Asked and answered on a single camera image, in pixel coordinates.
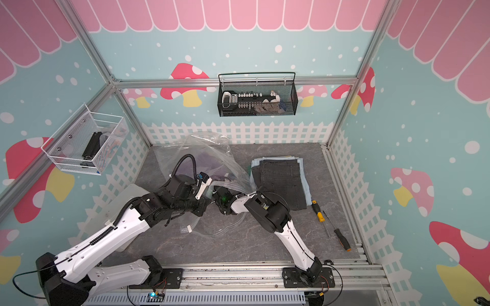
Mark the yellow black screwdriver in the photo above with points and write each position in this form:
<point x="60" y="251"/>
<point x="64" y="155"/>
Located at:
<point x="316" y="208"/>

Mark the black part in white basket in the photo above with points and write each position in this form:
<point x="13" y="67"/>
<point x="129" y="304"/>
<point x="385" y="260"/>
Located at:
<point x="93" y="146"/>

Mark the white black items in basket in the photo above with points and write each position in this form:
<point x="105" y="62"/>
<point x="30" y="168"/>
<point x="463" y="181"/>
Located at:
<point x="251" y="104"/>

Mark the clear plastic vacuum bag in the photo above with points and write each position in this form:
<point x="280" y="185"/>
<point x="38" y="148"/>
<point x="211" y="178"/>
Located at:
<point x="213" y="223"/>

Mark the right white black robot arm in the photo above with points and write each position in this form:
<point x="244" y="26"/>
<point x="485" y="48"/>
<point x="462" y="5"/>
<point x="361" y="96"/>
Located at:
<point x="273" y="214"/>

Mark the translucent plastic storage box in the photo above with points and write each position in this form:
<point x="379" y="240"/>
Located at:
<point x="106" y="211"/>

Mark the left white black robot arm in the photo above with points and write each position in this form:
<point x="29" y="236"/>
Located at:
<point x="73" y="276"/>

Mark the dark grey denim trousers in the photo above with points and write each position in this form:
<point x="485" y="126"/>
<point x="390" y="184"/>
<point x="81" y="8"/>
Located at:
<point x="285" y="177"/>

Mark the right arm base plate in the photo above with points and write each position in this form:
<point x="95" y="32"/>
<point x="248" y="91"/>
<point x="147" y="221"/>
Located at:
<point x="294" y="278"/>

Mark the black wire mesh basket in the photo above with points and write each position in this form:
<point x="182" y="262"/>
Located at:
<point x="283" y="83"/>

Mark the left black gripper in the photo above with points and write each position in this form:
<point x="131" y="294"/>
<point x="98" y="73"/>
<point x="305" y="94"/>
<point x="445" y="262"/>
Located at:
<point x="203" y="203"/>

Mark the purple garment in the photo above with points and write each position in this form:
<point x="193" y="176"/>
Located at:
<point x="211" y="165"/>

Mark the small green circuit board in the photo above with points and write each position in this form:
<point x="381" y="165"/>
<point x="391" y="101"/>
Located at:
<point x="155" y="297"/>

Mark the light blue garment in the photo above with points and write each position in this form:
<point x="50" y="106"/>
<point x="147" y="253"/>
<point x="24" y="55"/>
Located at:
<point x="306" y="188"/>

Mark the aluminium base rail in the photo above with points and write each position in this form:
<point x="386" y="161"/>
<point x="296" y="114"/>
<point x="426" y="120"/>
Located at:
<point x="261" y="284"/>

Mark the black handled screwdriver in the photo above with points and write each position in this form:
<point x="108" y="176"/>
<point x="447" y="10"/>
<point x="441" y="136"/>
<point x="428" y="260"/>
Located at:
<point x="341" y="238"/>

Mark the white wire mesh basket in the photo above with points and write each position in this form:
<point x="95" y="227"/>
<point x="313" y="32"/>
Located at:
<point x="66" y="146"/>

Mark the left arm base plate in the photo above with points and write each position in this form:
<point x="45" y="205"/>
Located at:
<point x="170" y="278"/>

